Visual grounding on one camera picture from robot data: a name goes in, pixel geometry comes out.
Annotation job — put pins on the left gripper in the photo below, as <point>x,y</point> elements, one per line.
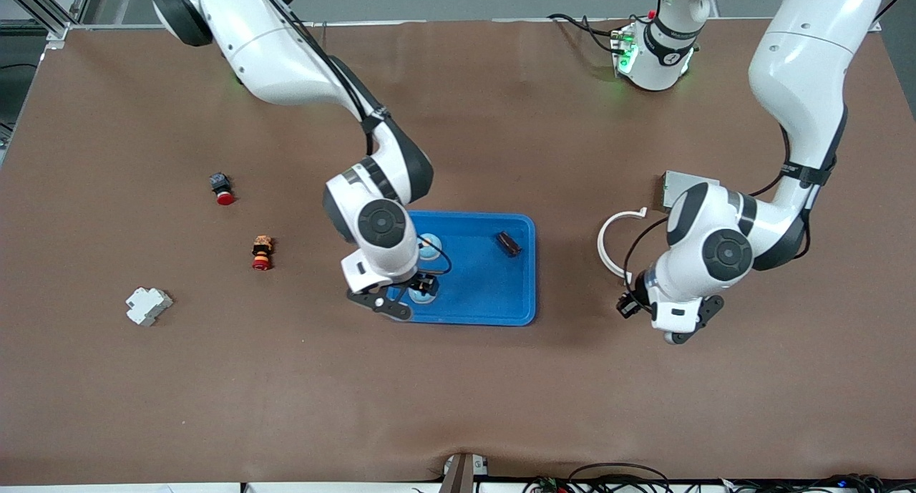
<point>629,304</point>

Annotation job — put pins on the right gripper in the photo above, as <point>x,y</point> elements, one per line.
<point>424,285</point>

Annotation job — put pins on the blue dome bell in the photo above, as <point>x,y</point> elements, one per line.
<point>422,301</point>
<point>432,248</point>

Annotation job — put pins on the dark brown electrolytic capacitor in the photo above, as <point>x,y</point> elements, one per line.
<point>509,244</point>

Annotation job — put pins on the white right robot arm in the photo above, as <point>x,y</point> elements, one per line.
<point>250,35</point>

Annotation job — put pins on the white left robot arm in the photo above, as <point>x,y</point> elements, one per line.
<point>816,49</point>

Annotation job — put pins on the blue plastic tray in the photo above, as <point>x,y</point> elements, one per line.
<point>479,293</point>

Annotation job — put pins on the white curved plastic clamp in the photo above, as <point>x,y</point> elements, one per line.
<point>601,246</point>

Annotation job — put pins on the silver metal box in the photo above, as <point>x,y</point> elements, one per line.
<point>676,179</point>

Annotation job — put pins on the red yellow emergency button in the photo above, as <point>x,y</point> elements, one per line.
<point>262,253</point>

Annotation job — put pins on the green terminal plug connector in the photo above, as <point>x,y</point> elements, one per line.
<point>549,486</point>

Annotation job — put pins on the grey brown mount bracket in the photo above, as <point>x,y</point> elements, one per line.
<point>458,475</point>

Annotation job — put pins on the red button black switch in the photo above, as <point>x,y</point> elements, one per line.
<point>222,187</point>

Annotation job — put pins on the white DIN rail breaker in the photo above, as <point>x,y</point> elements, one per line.
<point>149,307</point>

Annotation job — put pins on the aluminium frame post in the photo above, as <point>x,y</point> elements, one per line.
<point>56,31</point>

